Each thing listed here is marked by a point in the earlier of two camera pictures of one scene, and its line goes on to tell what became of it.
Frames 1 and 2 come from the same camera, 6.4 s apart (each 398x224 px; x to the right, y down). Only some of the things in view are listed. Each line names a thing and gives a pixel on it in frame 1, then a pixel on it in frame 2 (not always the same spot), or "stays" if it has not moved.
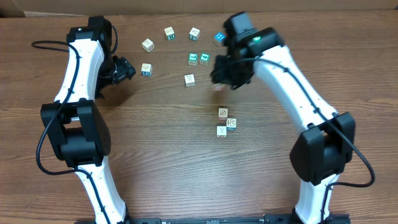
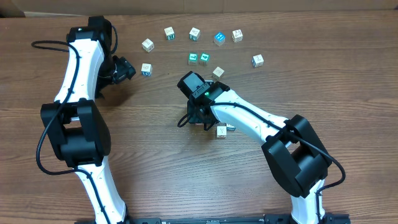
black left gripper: [123, 71] stays
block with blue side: [221, 131] stays
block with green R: [170, 33] stays
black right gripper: [222, 74] -> [193, 115]
